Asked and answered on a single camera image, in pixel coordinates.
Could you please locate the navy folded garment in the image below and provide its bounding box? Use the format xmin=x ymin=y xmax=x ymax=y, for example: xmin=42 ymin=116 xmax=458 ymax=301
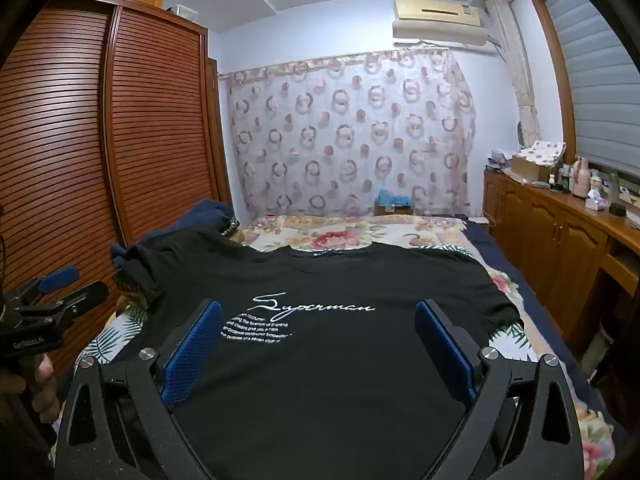
xmin=111 ymin=200 xmax=236 ymax=273

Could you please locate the white floral cloth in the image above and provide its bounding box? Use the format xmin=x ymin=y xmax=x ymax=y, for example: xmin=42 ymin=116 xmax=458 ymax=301
xmin=515 ymin=140 xmax=567 ymax=166

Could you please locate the open cardboard box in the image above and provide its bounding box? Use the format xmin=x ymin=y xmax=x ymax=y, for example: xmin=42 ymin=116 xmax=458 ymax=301
xmin=510 ymin=154 xmax=556 ymax=183

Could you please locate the blue plastic bag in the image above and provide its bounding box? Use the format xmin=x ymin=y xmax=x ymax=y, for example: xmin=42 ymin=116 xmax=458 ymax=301
xmin=376 ymin=189 xmax=413 ymax=207

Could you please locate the black printed t-shirt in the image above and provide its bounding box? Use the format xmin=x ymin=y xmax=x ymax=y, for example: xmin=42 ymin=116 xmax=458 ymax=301
xmin=120 ymin=240 xmax=523 ymax=480

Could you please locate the beige wall air conditioner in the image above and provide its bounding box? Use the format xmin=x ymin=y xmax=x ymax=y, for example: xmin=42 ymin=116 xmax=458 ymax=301
xmin=391 ymin=0 xmax=501 ymax=51

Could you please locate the wooden sideboard cabinet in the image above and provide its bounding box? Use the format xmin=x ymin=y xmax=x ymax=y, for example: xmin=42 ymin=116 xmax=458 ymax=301
xmin=482 ymin=167 xmax=640 ymax=356

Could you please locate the circle-patterned sheer curtain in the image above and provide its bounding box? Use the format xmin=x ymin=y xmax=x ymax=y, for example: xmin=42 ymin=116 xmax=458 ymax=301
xmin=220 ymin=47 xmax=476 ymax=218

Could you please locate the wooden window frame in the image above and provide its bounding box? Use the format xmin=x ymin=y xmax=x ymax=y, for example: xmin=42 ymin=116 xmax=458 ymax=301
xmin=527 ymin=0 xmax=578 ymax=161

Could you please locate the beige side curtain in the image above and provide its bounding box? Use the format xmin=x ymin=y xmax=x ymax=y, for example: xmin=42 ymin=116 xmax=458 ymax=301
xmin=485 ymin=0 xmax=543 ymax=146

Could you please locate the person's left hand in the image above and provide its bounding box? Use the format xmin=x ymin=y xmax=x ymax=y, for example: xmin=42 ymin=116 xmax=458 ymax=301
xmin=25 ymin=352 xmax=61 ymax=423

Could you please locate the navy bed sheet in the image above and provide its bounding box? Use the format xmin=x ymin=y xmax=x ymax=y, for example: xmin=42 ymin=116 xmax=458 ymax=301
xmin=462 ymin=220 xmax=631 ymax=436

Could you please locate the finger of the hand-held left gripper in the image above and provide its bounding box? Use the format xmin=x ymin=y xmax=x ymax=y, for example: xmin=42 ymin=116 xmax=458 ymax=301
xmin=25 ymin=281 xmax=110 ymax=318
xmin=10 ymin=266 xmax=81 ymax=306

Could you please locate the green leaf-print blanket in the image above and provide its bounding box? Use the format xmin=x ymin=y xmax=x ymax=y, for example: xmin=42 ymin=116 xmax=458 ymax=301
xmin=75 ymin=305 xmax=151 ymax=366

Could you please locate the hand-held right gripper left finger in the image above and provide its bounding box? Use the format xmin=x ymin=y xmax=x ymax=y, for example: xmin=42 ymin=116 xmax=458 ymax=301
xmin=54 ymin=300 xmax=226 ymax=480

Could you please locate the wooden louvred wardrobe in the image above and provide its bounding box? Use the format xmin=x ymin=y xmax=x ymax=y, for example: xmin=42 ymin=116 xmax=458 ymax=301
xmin=0 ymin=0 xmax=233 ymax=376

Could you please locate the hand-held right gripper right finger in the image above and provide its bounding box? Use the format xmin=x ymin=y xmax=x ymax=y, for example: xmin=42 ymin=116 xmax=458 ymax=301
xmin=414 ymin=300 xmax=586 ymax=480

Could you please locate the small cardboard box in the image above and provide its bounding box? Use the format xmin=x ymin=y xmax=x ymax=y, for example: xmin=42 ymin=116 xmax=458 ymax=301
xmin=374 ymin=202 xmax=415 ymax=217

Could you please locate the pink thermos jug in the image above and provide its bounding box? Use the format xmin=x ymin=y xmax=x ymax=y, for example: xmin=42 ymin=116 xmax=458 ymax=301
xmin=571 ymin=156 xmax=591 ymax=197

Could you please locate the grey window blind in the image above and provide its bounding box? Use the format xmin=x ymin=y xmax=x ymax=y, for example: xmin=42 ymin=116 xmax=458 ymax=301
xmin=542 ymin=0 xmax=640 ymax=176

